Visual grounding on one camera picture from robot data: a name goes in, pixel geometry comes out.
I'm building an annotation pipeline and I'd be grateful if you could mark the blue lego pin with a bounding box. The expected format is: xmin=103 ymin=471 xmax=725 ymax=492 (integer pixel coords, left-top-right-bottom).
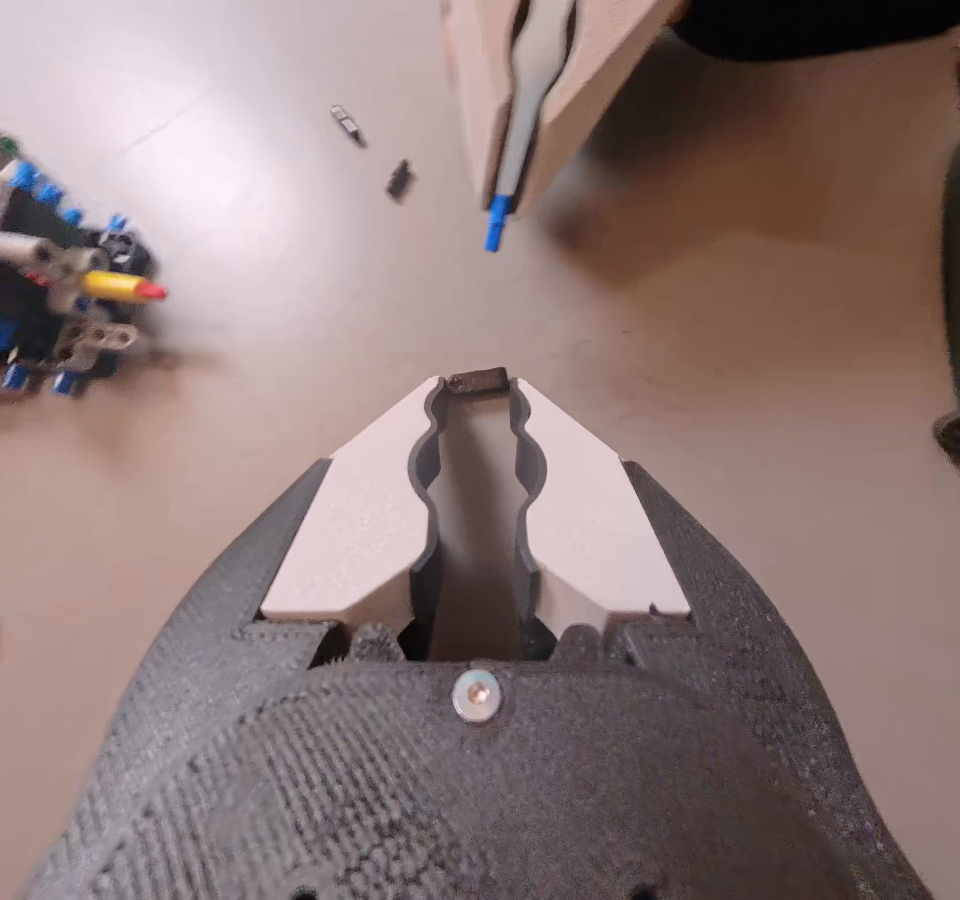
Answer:
xmin=482 ymin=194 xmax=516 ymax=253

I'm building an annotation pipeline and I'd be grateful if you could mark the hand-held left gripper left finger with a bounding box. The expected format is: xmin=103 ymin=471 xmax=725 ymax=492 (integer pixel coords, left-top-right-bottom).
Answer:
xmin=260 ymin=375 xmax=450 ymax=646

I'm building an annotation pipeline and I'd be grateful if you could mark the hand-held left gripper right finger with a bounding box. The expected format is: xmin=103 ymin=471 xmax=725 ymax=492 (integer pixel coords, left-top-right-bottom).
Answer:
xmin=511 ymin=377 xmax=692 ymax=639

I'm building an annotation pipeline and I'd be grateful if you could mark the small black lego beam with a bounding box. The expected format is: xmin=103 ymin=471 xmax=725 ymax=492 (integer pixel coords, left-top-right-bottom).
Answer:
xmin=447 ymin=366 xmax=511 ymax=396

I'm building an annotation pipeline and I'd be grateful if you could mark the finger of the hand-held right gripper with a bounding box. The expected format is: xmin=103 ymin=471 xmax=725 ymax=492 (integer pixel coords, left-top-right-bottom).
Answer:
xmin=516 ymin=0 xmax=704 ymax=219
xmin=441 ymin=0 xmax=537 ymax=211

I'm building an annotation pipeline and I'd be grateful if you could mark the multicoloured lego engine assembly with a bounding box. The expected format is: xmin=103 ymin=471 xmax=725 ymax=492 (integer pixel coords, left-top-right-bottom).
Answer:
xmin=0 ymin=134 xmax=170 ymax=400

